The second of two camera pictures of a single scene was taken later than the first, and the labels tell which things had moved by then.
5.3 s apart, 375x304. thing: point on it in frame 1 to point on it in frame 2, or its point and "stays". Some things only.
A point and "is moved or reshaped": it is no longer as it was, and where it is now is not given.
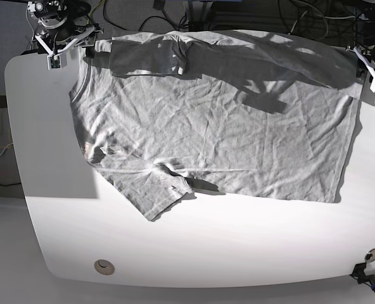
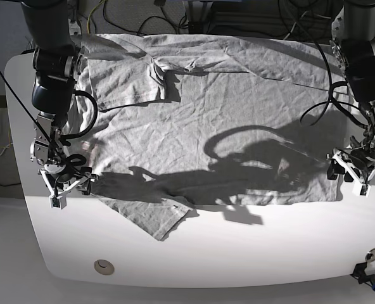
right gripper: [366, 54] to [362, 165]
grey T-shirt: [166, 115] is moved or reshaped
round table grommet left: [104, 267] stays
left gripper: [59, 35] to [59, 178]
